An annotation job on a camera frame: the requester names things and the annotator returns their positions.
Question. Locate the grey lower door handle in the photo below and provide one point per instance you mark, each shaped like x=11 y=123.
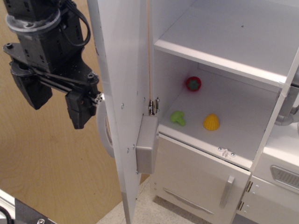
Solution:
x=226 y=192

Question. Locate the white fridge door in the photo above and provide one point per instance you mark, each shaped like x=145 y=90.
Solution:
x=120 y=31

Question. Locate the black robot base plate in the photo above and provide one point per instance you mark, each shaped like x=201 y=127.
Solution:
x=14 y=211

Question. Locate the brass cabinet hinge lower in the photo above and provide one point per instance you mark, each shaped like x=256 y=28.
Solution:
x=240 y=206

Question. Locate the grey fridge door handle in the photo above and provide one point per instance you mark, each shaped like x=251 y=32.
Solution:
x=103 y=128

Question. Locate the grey ice dispenser panel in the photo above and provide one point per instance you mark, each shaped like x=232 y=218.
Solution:
x=147 y=144

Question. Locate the white magnetic door catch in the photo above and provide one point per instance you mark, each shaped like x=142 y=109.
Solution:
x=225 y=152

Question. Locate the white fridge shelf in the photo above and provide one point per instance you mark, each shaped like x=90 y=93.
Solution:
x=257 y=39

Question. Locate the brass cabinet hinge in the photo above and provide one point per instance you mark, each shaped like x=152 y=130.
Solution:
x=240 y=206
x=249 y=185

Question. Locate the white toy fridge cabinet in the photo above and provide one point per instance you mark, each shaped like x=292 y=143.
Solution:
x=220 y=72

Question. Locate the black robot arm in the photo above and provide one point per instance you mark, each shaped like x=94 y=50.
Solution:
x=45 y=18

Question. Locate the grey toy faucet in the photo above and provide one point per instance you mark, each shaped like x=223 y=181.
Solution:
x=289 y=113

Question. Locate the green toy broccoli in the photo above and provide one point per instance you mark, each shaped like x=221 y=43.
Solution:
x=178 y=117

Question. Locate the white lower freezer door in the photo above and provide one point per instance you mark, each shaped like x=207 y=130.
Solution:
x=194 y=181

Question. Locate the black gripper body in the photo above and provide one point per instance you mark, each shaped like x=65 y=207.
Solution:
x=57 y=64

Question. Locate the metal door hinge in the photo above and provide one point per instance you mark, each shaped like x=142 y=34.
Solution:
x=154 y=106

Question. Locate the yellow toy corn piece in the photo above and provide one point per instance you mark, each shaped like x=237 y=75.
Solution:
x=211 y=122

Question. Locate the red toy tomato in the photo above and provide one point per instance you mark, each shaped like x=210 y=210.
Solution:
x=193 y=83

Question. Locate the brass cabinet hinge upper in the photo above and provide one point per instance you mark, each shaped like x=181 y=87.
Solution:
x=249 y=185

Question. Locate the grey oven vent panel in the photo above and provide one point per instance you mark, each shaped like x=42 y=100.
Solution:
x=284 y=176

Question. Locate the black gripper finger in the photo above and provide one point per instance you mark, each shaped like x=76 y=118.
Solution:
x=80 y=108
x=29 y=85

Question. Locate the white toy kitchen counter unit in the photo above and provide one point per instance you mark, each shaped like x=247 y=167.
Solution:
x=268 y=201

